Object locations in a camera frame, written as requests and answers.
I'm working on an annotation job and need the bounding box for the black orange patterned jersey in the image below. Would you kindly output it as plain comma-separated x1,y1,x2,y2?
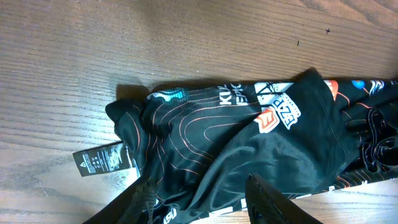
73,68,397,223

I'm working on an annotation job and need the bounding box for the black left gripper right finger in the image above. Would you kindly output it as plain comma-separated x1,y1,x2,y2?
245,174,322,224

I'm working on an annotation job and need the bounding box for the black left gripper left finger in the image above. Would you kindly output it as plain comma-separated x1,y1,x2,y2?
83,176,155,224

